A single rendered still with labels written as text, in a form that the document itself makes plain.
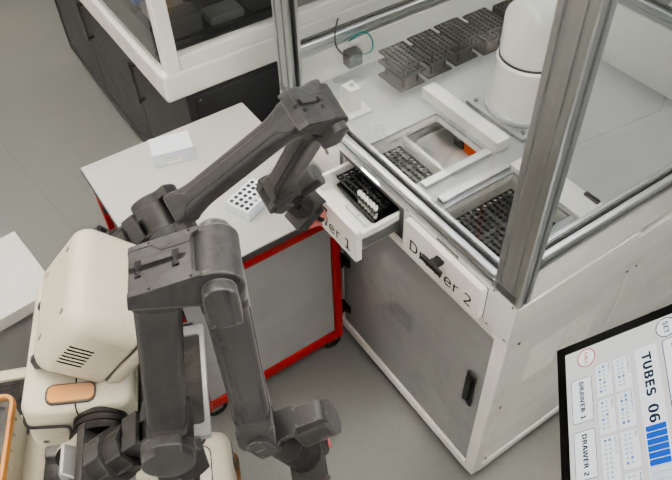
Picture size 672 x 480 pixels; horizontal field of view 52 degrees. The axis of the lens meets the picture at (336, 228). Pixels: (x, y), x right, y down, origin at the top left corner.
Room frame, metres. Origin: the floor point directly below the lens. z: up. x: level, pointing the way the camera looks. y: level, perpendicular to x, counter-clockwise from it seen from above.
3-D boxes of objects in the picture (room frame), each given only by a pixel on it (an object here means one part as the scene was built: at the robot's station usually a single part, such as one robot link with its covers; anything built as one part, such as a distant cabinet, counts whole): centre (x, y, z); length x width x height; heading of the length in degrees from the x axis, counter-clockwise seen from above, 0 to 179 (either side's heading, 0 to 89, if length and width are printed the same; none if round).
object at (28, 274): (1.19, 0.95, 0.38); 0.30 x 0.30 x 0.76; 39
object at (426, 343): (1.58, -0.52, 0.40); 1.03 x 0.95 x 0.80; 33
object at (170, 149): (1.69, 0.51, 0.79); 0.13 x 0.09 x 0.05; 109
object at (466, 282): (1.10, -0.26, 0.87); 0.29 x 0.02 x 0.11; 33
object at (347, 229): (1.29, 0.02, 0.87); 0.29 x 0.02 x 0.11; 33
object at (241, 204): (1.46, 0.25, 0.78); 0.12 x 0.08 x 0.04; 144
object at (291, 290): (1.55, 0.39, 0.38); 0.62 x 0.58 x 0.76; 33
